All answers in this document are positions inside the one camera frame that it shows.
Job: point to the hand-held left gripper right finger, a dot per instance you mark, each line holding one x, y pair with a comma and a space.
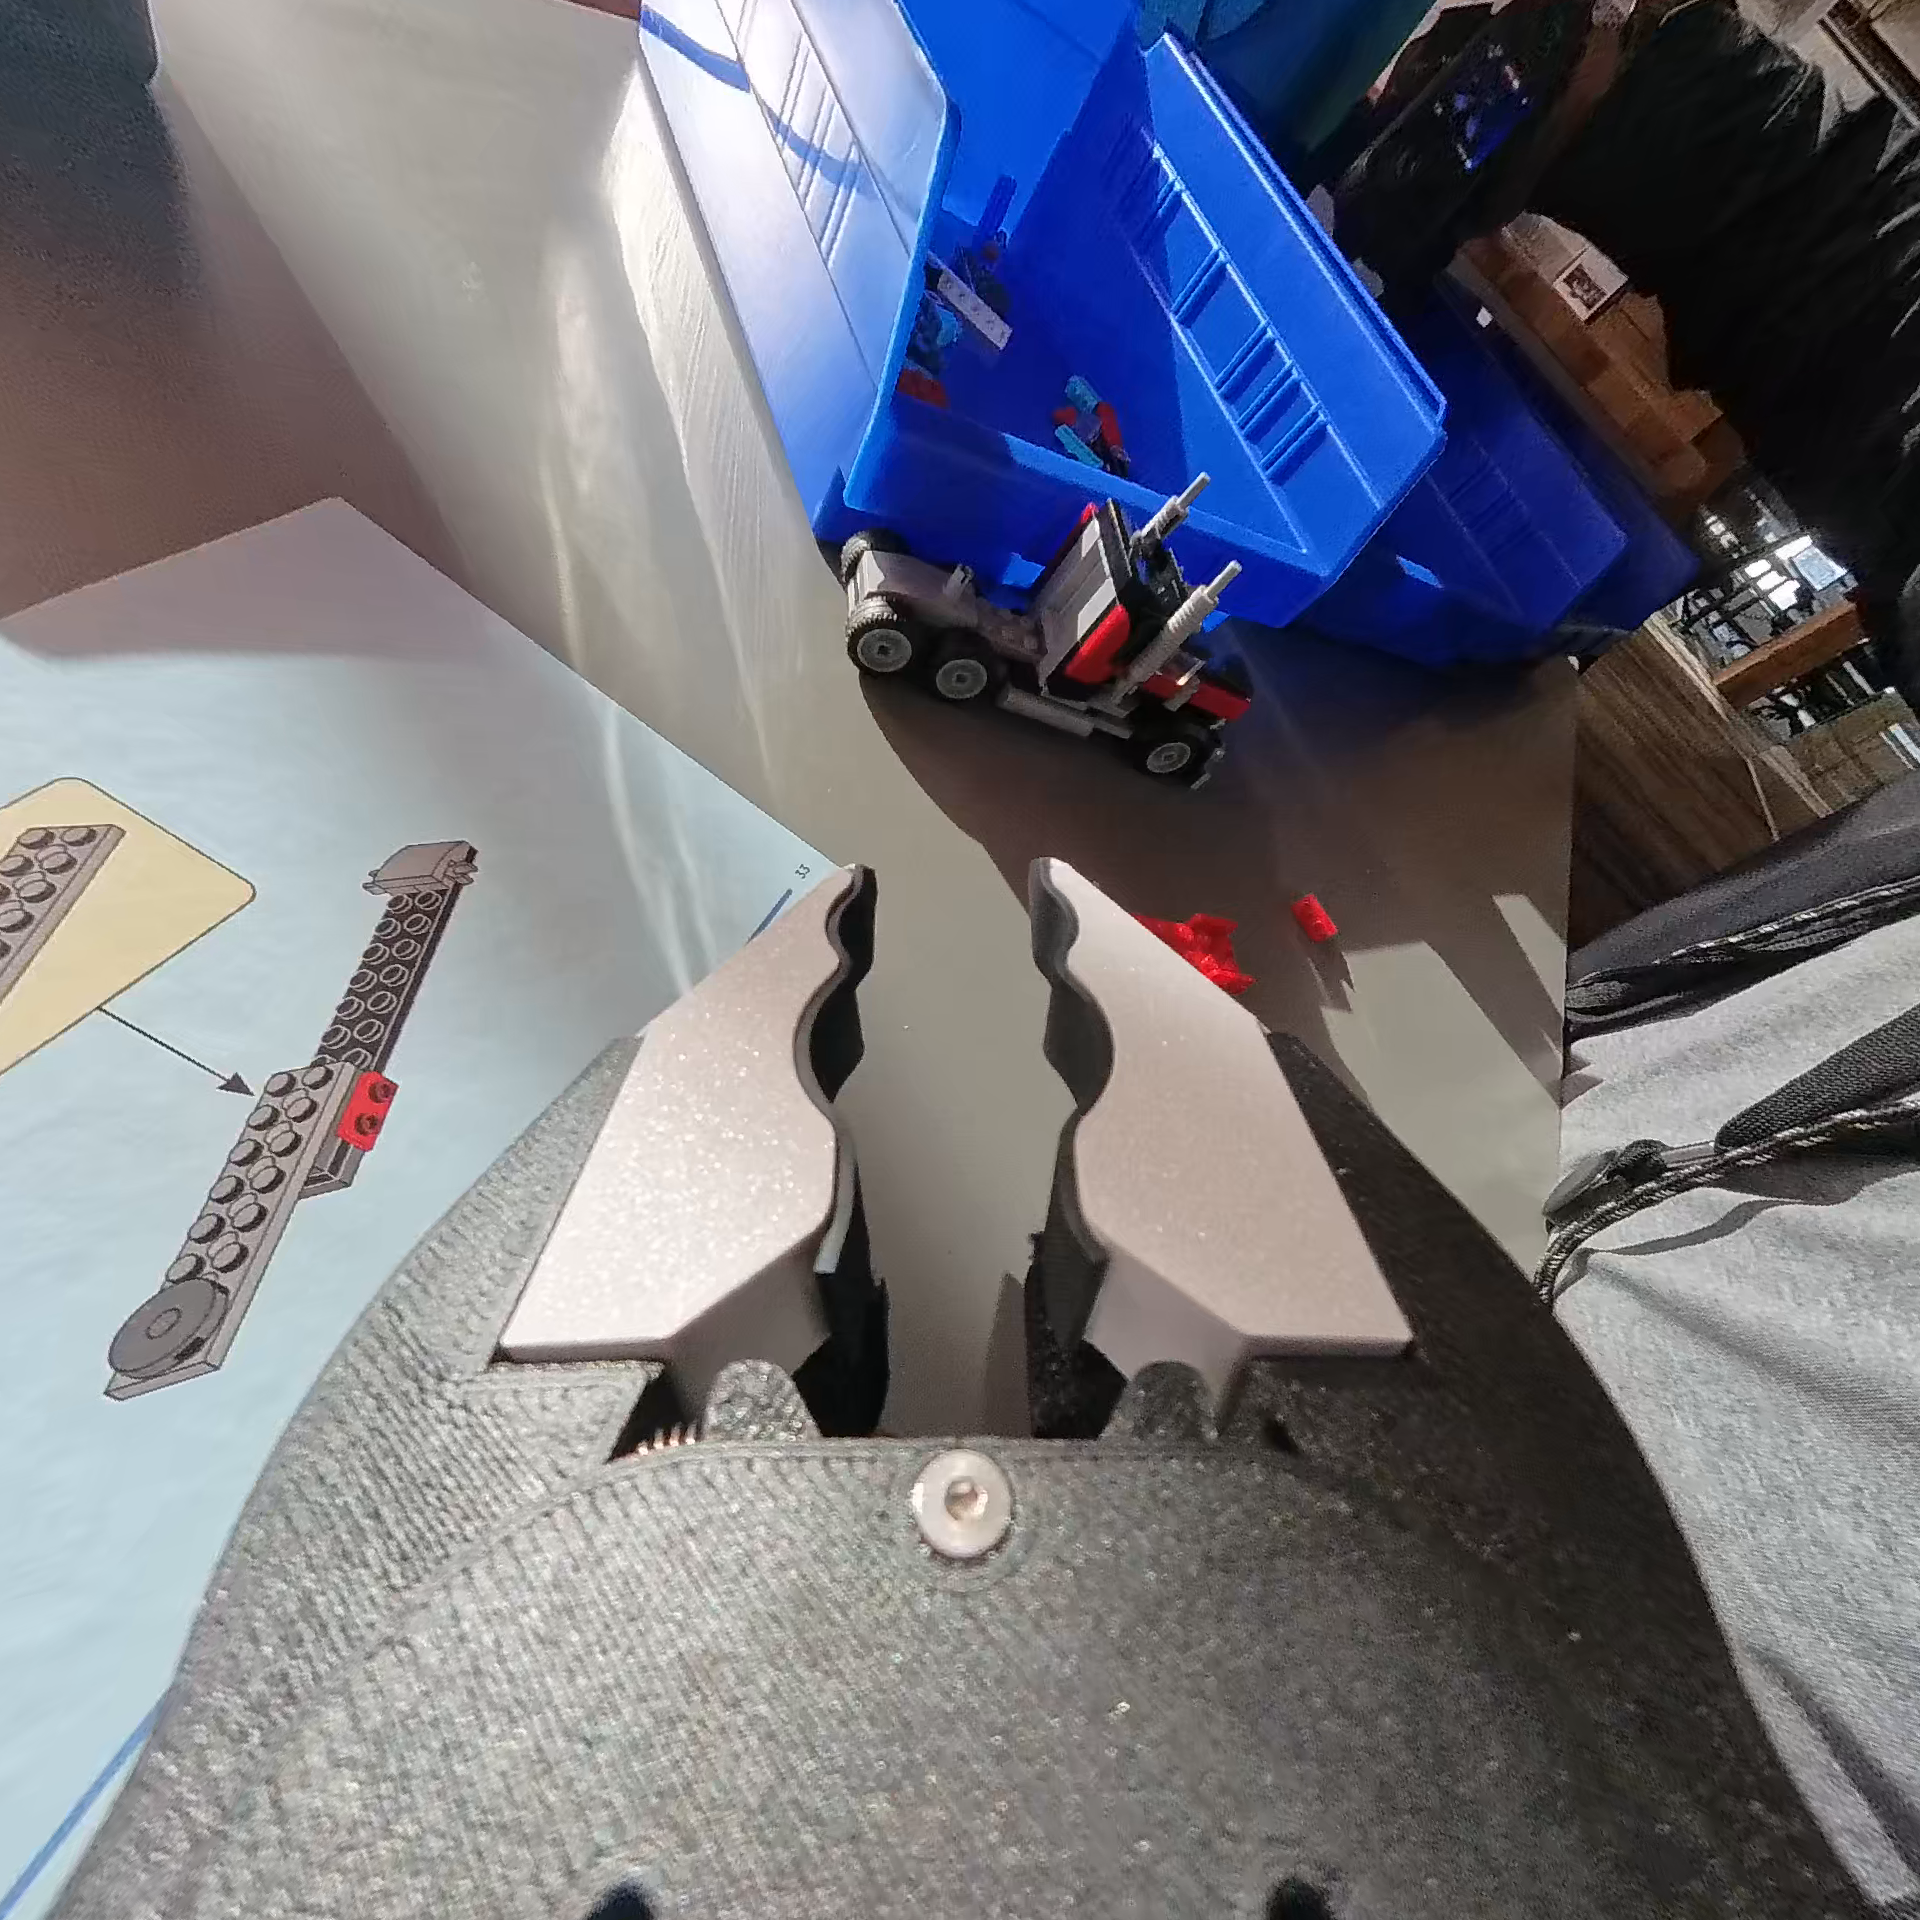
1214, 1201

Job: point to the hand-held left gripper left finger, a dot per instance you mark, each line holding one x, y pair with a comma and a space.
690, 1201

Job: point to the small red brick assembly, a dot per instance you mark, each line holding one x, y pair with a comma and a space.
1200, 942

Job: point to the small red brick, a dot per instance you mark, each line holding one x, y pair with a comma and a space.
1314, 918

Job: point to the light blue instruction booklet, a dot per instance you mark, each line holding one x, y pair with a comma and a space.
451, 751

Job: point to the blue plastic bin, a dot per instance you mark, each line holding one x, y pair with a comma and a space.
751, 224
1530, 525

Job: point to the grey desk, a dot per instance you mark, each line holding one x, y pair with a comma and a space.
451, 299

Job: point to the person's grey sweatshirt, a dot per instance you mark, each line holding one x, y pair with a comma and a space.
1770, 1350

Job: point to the red and black toy truck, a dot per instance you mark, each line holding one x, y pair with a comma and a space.
1080, 600

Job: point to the person's dark jacket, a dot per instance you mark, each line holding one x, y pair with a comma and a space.
1770, 886

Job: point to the brown cardboard stack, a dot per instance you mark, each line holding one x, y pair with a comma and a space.
1622, 376

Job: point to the pile of loose toy bricks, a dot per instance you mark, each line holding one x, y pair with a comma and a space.
961, 299

